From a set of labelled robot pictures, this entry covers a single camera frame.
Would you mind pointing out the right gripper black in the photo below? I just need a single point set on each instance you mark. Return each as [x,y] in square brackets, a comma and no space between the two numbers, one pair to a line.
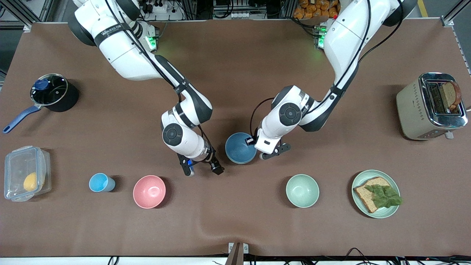
[212,161]

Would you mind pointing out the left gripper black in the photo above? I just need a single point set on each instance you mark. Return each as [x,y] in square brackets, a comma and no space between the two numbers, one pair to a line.
[250,141]

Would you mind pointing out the blue bowl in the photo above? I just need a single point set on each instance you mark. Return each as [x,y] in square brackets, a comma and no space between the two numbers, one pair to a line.
[239,151]

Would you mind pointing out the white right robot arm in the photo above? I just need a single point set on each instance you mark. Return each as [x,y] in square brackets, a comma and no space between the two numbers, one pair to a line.
[121,55]

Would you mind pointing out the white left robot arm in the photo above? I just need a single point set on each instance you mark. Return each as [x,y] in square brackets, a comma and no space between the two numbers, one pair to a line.
[346,36]

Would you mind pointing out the pink bowl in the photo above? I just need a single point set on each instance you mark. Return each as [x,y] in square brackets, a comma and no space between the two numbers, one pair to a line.
[149,191]

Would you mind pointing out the pale green bowl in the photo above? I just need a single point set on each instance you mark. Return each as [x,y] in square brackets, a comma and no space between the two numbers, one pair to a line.
[302,190]

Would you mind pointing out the brown table cloth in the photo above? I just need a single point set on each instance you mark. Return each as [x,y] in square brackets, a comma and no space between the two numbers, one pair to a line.
[235,73]

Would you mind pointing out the light blue cup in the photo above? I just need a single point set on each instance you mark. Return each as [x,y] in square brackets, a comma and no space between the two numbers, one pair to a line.
[98,182]

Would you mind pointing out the brown bread slice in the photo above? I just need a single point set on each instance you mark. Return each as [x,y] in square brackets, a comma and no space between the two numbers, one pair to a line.
[364,197]

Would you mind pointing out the green lettuce leaf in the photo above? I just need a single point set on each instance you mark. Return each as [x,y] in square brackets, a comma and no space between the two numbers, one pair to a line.
[384,197]

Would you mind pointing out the pale green plate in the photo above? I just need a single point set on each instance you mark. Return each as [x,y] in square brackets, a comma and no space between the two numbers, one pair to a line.
[384,212]

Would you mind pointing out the orange snack bags pile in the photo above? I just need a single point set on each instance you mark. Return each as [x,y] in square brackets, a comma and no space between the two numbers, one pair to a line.
[312,9]

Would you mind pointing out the beige chrome toaster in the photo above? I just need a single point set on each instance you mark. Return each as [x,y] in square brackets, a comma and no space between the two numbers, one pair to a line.
[412,114]

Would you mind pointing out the white power strip black plugs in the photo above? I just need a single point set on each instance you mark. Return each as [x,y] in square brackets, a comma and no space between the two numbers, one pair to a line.
[169,15]

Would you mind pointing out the glass pot lid blue knob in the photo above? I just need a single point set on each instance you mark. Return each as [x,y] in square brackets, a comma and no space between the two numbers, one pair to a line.
[51,95]

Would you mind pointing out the yellow lemon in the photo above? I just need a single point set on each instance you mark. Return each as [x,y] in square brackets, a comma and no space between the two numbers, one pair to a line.
[30,182]

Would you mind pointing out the clear plastic lidded container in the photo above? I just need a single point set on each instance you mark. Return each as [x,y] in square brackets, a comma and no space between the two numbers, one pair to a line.
[16,165]

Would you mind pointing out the brown toast slice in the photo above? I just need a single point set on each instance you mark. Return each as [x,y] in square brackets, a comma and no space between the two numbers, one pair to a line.
[449,95]

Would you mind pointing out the metal table edge bracket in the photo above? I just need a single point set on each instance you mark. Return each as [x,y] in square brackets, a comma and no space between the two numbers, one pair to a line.
[245,248]

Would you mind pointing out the aluminium frame profile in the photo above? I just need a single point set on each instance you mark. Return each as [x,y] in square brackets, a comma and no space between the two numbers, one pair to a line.
[456,11]
[18,14]

